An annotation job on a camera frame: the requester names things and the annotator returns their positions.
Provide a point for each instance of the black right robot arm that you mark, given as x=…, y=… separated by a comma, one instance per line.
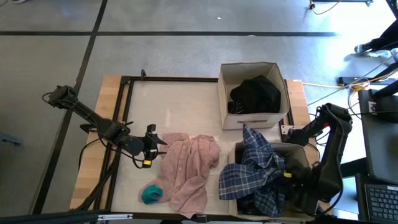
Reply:
x=329, y=174

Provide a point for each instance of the black clamp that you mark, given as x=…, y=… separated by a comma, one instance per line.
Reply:
x=143, y=74

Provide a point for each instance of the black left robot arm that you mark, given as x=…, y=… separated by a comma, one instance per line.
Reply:
x=93, y=119

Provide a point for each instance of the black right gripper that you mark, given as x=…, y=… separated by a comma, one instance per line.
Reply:
x=297, y=174

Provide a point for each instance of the grey chair base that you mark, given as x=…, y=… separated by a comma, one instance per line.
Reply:
x=9, y=139

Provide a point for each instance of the pink knit shirt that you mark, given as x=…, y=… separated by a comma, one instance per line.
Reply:
x=186, y=168

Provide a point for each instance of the black floor stand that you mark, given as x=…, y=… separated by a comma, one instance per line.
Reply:
x=345, y=81

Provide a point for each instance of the blue plaid shirt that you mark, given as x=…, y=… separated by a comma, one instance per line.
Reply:
x=248, y=174

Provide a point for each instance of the person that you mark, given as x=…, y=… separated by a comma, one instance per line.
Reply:
x=382, y=40

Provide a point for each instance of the teal cloth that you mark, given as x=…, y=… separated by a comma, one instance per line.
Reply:
x=151, y=194

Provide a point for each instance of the silver aluminium rail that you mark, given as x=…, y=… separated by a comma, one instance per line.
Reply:
x=115, y=217

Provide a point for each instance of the black side desk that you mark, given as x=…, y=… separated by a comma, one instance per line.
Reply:
x=379, y=149

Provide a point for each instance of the beige fabric storage bin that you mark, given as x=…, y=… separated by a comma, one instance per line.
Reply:
x=231, y=155
x=248, y=123

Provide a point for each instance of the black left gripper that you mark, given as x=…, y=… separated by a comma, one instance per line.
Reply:
x=150, y=146

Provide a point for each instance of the black laptop keyboard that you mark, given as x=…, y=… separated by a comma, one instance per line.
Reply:
x=382, y=202

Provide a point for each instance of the black white-striped garment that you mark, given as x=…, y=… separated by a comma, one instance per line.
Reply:
x=234, y=107

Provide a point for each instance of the black tripod base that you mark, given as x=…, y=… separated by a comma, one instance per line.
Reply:
x=311, y=5

